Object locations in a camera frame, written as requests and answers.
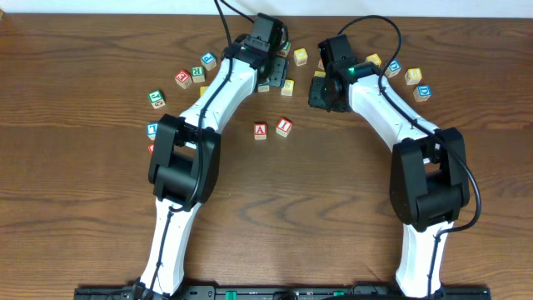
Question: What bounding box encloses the yellow block upper middle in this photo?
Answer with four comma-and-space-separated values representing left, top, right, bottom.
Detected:
293, 47, 308, 66

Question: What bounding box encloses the red letter C block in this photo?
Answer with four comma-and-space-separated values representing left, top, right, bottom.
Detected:
174, 70, 193, 89

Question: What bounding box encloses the blue letter L block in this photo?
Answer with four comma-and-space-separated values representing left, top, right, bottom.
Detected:
147, 122, 158, 140

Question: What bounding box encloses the blue letter P block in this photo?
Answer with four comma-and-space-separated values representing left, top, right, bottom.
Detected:
201, 52, 217, 71

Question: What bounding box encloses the blue number 2 block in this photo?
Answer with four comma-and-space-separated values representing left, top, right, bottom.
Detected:
257, 85, 270, 93

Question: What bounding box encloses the green letter J block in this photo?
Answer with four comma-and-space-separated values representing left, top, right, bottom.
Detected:
148, 90, 166, 109

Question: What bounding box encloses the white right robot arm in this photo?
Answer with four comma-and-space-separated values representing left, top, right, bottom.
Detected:
309, 34, 470, 298

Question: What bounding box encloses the yellow letter M block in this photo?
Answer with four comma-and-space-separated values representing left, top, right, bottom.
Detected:
366, 53, 382, 67

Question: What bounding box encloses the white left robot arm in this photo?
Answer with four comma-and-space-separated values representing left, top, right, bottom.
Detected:
132, 13, 288, 299

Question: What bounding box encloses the green letter R block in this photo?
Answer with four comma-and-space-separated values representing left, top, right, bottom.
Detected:
191, 66, 206, 83

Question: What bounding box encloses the yellow block left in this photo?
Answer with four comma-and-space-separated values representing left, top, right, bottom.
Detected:
200, 86, 208, 96

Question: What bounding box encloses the yellow letter O block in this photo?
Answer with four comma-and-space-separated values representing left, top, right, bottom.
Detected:
314, 71, 326, 78

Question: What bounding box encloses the blue letter d block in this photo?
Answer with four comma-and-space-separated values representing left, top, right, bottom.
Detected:
385, 59, 402, 78
413, 84, 432, 102

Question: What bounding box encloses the yellow number 8 block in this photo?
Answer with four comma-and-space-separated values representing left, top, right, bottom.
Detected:
405, 68, 423, 86

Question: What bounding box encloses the blue letter D block right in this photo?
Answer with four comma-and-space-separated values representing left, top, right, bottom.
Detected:
413, 84, 432, 102

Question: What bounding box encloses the yellow letter S block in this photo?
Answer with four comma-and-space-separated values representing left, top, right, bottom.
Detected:
281, 79, 295, 97

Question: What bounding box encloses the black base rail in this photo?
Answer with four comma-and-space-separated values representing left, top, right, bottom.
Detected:
74, 282, 492, 300

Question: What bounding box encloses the red letter A block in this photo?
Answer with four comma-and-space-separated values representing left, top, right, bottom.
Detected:
254, 123, 267, 140

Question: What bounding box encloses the green letter B block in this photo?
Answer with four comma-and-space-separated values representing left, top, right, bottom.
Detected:
278, 41, 291, 58

